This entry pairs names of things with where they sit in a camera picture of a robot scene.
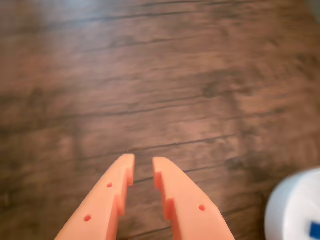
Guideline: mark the blue cube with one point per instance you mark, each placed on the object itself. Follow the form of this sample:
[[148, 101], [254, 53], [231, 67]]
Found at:
[[315, 229]]

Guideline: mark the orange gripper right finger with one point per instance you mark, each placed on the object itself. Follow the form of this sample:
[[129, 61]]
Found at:
[[192, 215]]

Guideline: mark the white bowl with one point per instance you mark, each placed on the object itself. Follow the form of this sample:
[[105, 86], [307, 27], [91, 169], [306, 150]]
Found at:
[[292, 207]]

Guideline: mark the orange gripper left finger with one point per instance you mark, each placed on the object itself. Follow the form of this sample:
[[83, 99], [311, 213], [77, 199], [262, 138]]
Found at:
[[100, 205]]

